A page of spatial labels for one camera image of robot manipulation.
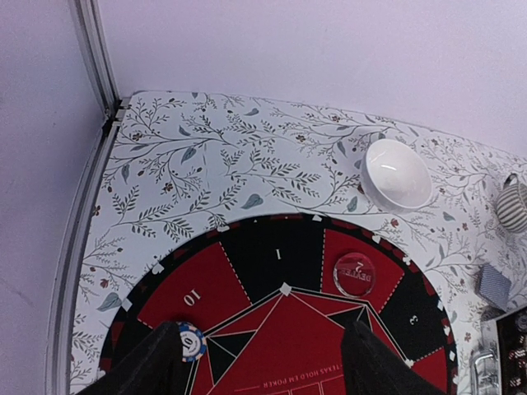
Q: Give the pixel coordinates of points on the aluminium poker chip case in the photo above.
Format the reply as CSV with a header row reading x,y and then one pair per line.
x,y
498,366

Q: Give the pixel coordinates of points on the round red black poker mat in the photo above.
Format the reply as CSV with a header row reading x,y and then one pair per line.
x,y
261,291

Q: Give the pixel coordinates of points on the striped grey white cup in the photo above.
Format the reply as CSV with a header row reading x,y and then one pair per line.
x,y
511,205

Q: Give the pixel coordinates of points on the white ceramic bowl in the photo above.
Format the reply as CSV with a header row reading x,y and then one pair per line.
x,y
395,178

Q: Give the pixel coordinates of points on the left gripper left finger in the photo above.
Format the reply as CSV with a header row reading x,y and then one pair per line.
x,y
155,366

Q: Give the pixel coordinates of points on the blue white chip stack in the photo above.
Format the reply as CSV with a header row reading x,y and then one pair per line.
x,y
194,344

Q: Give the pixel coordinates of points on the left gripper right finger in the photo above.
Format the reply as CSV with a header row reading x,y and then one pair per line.
x,y
370,367

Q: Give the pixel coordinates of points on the left aluminium frame post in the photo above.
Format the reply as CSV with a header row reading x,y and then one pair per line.
x,y
91,38

